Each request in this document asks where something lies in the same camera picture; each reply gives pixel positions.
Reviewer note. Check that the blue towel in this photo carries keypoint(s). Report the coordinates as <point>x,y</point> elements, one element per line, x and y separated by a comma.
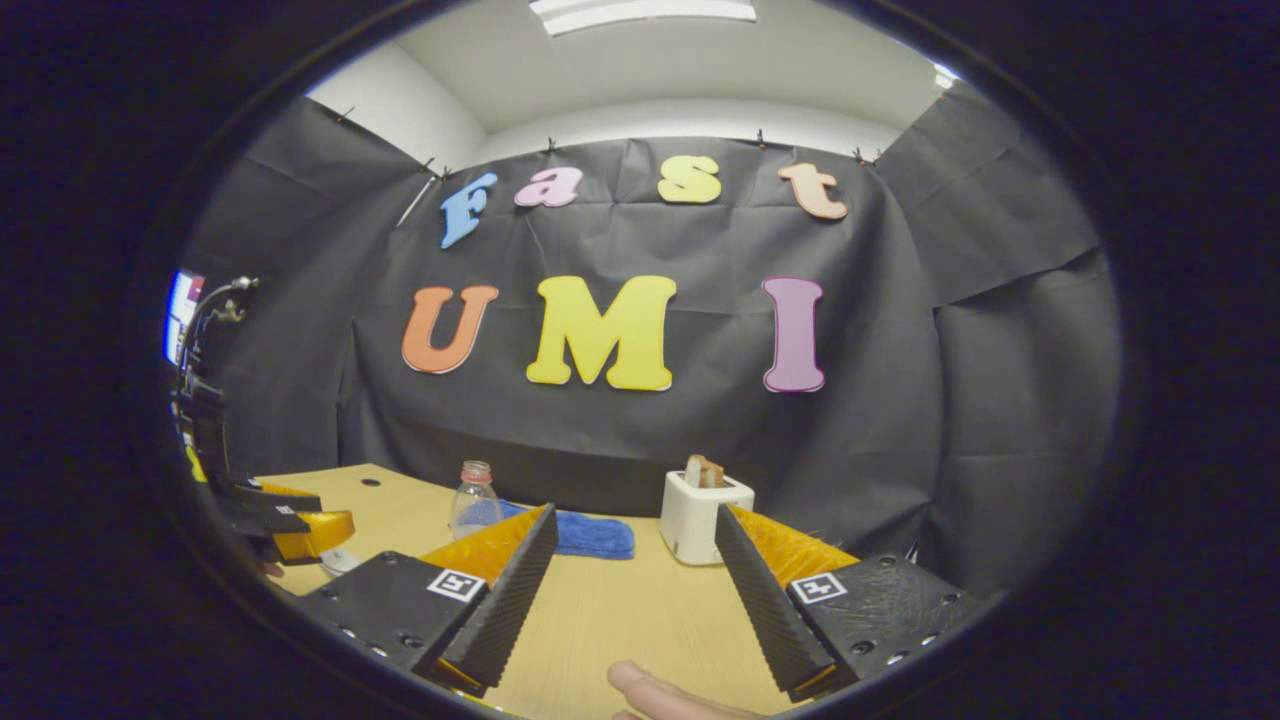
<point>600,535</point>

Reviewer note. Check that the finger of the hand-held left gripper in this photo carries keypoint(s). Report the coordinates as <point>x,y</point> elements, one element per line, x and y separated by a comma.
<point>300,535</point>
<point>280,500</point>

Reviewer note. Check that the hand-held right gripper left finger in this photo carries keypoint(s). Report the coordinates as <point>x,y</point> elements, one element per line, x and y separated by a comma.
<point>510,600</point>

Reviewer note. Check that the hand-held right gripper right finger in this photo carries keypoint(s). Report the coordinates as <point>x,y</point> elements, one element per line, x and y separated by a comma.
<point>765,610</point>

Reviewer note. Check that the toast slice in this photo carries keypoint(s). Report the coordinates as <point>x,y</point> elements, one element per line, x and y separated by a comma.
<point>704,470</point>

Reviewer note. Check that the computer monitor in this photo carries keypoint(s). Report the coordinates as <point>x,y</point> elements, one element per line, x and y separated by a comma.
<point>180,310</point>

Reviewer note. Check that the white toaster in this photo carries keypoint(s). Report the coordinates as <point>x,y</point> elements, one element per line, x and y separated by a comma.
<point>695,520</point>

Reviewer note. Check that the clear plastic water bottle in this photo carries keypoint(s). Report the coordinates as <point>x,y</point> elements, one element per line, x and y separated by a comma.
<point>474,505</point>

